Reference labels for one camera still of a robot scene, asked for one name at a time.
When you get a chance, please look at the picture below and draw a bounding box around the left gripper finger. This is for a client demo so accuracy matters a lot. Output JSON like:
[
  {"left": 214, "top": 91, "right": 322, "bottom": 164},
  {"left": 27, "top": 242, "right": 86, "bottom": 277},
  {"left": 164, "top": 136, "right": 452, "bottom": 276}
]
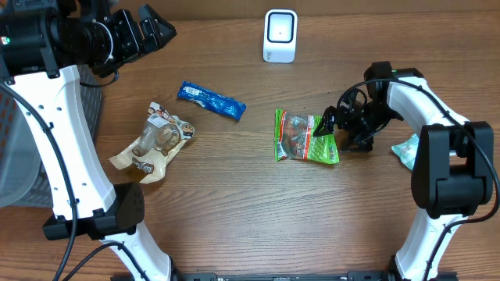
[
  {"left": 138, "top": 4, "right": 177, "bottom": 44},
  {"left": 140, "top": 18, "right": 159, "bottom": 53}
]

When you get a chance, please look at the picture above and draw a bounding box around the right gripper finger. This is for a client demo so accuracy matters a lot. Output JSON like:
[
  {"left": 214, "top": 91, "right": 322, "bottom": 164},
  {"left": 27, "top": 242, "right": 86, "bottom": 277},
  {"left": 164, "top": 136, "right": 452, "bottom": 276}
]
[
  {"left": 313, "top": 105, "right": 337, "bottom": 137},
  {"left": 338, "top": 130, "right": 373, "bottom": 152}
]

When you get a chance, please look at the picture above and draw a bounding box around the green candy bag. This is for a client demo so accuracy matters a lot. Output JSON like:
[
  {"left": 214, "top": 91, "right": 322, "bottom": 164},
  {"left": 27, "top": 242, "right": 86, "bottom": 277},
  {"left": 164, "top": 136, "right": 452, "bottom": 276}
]
[{"left": 274, "top": 108, "right": 340, "bottom": 165}]

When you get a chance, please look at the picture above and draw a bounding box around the mint green snack packet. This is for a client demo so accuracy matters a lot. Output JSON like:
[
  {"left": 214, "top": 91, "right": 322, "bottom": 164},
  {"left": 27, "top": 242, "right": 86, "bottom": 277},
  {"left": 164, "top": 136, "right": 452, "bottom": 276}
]
[{"left": 391, "top": 134, "right": 419, "bottom": 171}]

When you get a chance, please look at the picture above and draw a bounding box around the beige brown snack pouch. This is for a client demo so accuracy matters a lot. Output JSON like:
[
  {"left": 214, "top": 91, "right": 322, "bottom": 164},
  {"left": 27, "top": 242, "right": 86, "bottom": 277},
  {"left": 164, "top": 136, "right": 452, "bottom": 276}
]
[{"left": 109, "top": 102, "right": 195, "bottom": 184}]

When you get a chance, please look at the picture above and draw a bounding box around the blue cookie packet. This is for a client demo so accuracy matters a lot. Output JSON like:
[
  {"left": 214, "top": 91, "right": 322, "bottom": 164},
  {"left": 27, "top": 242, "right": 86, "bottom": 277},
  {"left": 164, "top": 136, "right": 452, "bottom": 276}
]
[{"left": 177, "top": 81, "right": 247, "bottom": 121}]

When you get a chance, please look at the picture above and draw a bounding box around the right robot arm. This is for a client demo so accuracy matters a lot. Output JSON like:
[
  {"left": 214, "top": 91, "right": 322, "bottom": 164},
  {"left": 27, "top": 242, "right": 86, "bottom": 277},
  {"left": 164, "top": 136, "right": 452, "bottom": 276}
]
[{"left": 313, "top": 61, "right": 499, "bottom": 280}]

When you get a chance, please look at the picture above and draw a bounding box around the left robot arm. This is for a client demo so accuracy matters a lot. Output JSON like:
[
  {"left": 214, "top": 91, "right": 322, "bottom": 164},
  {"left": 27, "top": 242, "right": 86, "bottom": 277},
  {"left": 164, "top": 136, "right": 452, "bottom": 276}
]
[{"left": 1, "top": 1, "right": 177, "bottom": 280}]

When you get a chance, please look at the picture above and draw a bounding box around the white barcode scanner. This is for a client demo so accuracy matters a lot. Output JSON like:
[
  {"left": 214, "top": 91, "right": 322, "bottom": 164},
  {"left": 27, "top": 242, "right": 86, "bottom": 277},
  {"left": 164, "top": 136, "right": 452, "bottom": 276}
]
[{"left": 262, "top": 9, "right": 298, "bottom": 63}]

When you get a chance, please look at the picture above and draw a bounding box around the grey plastic mesh basket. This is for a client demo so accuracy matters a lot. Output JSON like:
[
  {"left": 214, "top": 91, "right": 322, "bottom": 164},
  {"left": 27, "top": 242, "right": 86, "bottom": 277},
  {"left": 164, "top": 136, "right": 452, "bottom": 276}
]
[{"left": 1, "top": 66, "right": 103, "bottom": 208}]

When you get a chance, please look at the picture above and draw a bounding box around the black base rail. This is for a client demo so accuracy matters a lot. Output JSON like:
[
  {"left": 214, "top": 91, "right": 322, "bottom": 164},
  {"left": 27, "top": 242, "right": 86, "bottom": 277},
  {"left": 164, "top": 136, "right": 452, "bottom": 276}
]
[{"left": 110, "top": 270, "right": 459, "bottom": 281}]

